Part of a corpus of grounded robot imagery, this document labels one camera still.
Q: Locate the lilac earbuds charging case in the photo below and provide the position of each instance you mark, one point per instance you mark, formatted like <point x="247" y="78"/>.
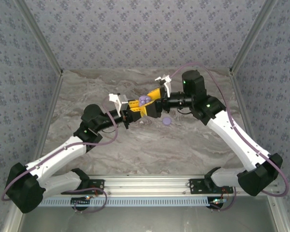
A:
<point x="143" y="100"/>
<point x="166" y="121"/>

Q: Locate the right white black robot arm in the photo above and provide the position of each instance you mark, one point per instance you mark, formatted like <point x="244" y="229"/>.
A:
<point x="239" y="142"/>

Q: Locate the aluminium side rail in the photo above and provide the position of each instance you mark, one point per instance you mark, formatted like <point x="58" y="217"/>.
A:
<point x="47" y="120"/>
<point x="247" y="120"/>

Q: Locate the long aluminium frame rail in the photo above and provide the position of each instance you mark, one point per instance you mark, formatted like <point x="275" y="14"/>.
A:
<point x="147" y="183"/>

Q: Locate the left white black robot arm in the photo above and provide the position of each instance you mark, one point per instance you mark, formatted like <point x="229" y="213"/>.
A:
<point x="55" y="159"/>

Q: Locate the aluminium corner post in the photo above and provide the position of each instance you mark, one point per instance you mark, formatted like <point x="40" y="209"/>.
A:
<point x="40" y="36"/>
<point x="252" y="36"/>

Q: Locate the small controller board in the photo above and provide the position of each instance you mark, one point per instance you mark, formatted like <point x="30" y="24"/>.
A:
<point x="83" y="200"/>
<point x="217" y="202"/>

